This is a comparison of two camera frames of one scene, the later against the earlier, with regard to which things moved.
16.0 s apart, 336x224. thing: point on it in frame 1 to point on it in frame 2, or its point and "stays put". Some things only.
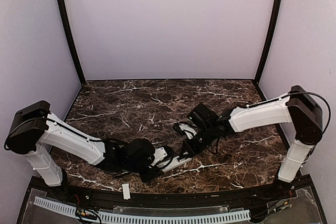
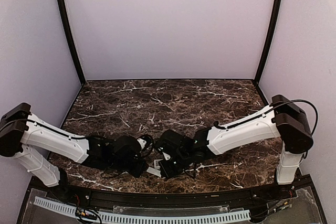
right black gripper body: [199, 146] to [181, 164]
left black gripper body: [146, 178] to [135, 171]
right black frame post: [274, 20] stays put
